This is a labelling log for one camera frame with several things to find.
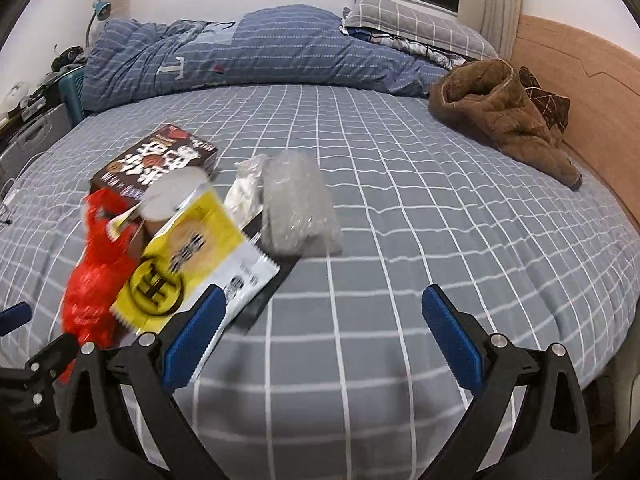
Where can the grey storage box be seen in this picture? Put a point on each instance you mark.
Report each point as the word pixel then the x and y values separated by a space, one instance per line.
pixel 35 135

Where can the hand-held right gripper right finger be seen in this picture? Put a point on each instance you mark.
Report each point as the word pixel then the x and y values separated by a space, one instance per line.
pixel 450 335

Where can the grey checked pillow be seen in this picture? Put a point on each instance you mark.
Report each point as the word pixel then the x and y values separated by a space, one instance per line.
pixel 425 25

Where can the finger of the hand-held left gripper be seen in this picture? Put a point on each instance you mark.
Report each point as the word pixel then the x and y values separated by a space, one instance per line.
pixel 14 316
pixel 50 352

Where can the grey checked bed sheet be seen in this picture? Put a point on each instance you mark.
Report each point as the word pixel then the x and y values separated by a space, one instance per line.
pixel 400 260

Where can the teal desk lamp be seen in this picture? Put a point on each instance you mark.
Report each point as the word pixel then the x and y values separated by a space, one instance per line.
pixel 103 9

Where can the clear bubble wrap bag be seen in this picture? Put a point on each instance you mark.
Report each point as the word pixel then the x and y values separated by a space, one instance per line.
pixel 295 200

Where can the black flat packet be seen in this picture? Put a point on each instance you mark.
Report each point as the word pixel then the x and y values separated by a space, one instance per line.
pixel 265 295

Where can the patterned blue cloth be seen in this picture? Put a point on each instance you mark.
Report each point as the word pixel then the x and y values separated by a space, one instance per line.
pixel 425 52

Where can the brown cookie box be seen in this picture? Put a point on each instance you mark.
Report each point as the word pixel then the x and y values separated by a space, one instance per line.
pixel 150 160

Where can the teal plastic crate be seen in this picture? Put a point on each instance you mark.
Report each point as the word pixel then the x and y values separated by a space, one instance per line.
pixel 72 92

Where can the brown patterned cushion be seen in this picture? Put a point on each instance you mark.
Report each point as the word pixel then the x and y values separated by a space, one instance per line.
pixel 547 102

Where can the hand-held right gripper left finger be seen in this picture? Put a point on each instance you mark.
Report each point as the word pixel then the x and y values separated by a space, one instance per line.
pixel 195 340

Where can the wooden headboard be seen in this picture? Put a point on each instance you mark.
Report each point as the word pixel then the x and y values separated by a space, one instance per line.
pixel 600 110

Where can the small clear plastic wrapper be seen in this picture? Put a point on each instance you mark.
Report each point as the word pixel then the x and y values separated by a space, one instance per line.
pixel 245 195

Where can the white lidded paper cup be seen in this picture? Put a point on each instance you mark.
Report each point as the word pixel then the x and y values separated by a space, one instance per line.
pixel 175 195

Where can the red plastic bag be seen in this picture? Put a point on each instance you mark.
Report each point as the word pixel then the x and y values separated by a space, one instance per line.
pixel 95 280

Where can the beige curtain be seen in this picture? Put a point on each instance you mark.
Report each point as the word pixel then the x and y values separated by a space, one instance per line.
pixel 495 0

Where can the brown fleece garment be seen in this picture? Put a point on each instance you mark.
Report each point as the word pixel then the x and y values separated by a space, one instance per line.
pixel 500 115

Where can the blue striped quilt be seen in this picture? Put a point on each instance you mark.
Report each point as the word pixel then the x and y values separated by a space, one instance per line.
pixel 250 55

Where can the yellow snack packet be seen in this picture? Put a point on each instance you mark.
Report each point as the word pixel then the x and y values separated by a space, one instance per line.
pixel 175 260

